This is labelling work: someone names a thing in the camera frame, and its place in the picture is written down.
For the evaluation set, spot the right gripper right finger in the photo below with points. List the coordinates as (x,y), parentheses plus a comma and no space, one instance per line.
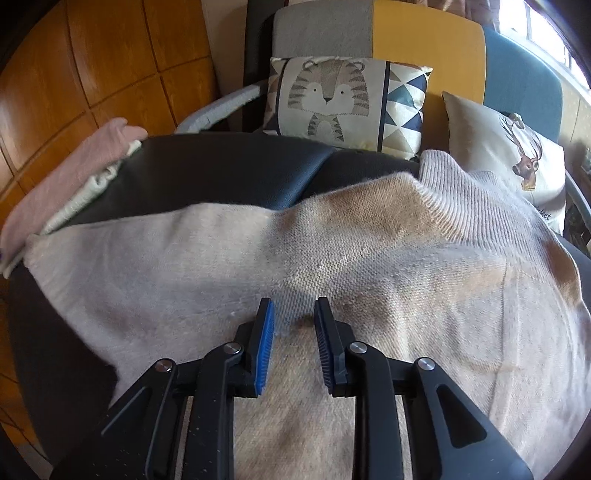
(449,436)

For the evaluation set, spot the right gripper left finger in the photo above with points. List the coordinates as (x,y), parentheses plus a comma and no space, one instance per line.
(176,420)

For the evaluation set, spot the beige knit sweater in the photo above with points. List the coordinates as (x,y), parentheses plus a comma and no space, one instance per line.
(447,264)

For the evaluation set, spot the folded pink garment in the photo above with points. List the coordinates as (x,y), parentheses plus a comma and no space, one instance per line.
(93,159)

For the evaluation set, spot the deer print cushion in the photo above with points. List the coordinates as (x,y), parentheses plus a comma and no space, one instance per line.
(483,139)

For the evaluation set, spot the tiger print cushion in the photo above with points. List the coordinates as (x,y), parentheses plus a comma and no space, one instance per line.
(355,103)

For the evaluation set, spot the grey yellow blue sofa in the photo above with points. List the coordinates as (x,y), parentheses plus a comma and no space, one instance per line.
(468,60)

